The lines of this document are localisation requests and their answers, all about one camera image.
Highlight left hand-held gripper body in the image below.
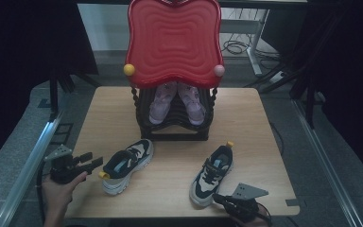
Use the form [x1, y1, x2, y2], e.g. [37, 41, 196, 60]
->
[43, 144, 89, 185]

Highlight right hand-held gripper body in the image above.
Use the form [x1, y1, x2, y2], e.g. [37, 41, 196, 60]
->
[222, 182, 269, 223]

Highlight navy and beige sneaker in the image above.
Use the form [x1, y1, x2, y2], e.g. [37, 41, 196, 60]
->
[188, 140, 235, 208]
[98, 138, 155, 196]

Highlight purple sandal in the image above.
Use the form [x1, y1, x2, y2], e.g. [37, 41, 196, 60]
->
[148, 81, 179, 126]
[177, 81, 208, 127]

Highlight red and black shoe rack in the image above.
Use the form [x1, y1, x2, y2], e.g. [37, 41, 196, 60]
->
[123, 0, 226, 142]

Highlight person's right hand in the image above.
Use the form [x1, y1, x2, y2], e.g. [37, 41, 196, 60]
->
[229, 203, 274, 227]

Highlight person's left hand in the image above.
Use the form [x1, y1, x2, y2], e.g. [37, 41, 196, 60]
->
[41, 171, 89, 219]

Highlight black metal stand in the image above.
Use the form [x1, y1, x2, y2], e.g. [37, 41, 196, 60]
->
[245, 12, 344, 129]
[47, 66, 102, 115]

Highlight black curtain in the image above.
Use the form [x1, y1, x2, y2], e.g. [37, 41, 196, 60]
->
[0, 0, 99, 175]
[261, 0, 363, 190]

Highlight white power strip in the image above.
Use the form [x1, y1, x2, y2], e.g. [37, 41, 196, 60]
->
[268, 70, 288, 84]

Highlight right hand-held gripper cable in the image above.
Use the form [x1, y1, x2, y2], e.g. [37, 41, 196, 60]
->
[254, 203, 274, 223]

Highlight hand-held gripper cable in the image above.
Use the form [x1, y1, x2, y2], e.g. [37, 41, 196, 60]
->
[35, 168, 53, 222]
[254, 203, 274, 223]

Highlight left hand-held gripper cable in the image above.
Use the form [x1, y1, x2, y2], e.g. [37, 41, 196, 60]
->
[35, 168, 53, 222]

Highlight aluminium floor rail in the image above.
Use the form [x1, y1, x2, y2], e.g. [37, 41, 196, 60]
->
[290, 98, 363, 227]
[0, 110, 66, 227]

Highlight white desk frame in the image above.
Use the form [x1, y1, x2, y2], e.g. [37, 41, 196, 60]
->
[219, 9, 270, 77]

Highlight black floor cables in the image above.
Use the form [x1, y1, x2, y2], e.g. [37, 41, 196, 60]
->
[221, 38, 282, 62]

